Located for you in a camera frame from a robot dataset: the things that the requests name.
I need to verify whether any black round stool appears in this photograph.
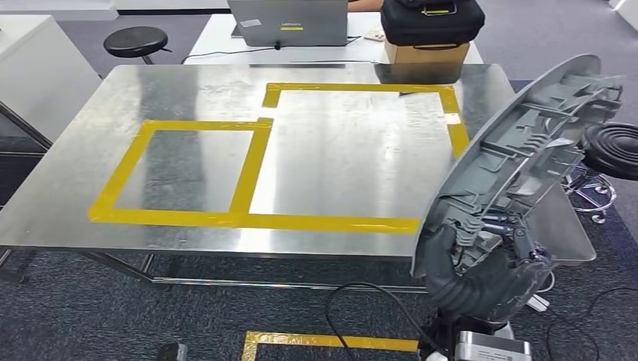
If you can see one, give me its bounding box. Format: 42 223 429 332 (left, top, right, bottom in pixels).
103 26 174 65

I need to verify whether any dark grey robot left leg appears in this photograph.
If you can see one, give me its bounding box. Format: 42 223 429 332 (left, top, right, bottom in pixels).
156 342 188 361

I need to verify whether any thin black controller cable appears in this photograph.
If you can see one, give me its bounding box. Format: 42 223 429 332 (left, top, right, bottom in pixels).
545 286 638 361

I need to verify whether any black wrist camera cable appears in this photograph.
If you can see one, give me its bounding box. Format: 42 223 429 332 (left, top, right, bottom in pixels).
324 283 450 361

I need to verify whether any cardboard box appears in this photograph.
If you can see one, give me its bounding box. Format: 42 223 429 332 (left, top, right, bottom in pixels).
384 41 471 65

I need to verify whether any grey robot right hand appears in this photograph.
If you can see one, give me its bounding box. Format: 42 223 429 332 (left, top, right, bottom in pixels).
421 211 553 323

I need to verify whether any black laptop cable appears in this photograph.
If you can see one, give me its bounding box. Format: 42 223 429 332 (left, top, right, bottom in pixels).
180 42 281 65

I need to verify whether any grey laptop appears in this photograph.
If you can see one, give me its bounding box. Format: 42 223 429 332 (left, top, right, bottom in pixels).
226 0 350 48

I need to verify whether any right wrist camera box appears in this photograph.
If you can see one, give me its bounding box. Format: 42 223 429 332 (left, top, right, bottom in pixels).
456 331 533 361

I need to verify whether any silver wheel hubcap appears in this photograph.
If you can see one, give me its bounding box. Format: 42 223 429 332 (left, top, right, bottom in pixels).
411 53 625 280

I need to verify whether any stainless steel workbench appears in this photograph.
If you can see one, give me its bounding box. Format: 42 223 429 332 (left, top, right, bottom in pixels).
0 62 597 296

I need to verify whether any white power cable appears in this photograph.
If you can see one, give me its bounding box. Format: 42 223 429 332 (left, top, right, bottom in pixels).
537 271 557 296

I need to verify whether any black carry case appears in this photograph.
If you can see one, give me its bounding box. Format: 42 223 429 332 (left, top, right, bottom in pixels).
380 0 487 50

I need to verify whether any white table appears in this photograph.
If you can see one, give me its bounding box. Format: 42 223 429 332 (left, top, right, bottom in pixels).
0 14 103 145

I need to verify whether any black ribbed-seat stool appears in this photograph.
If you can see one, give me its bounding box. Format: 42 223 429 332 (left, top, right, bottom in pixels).
562 122 638 226

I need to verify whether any white desk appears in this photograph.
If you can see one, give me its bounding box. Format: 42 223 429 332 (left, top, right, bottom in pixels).
183 11 485 65

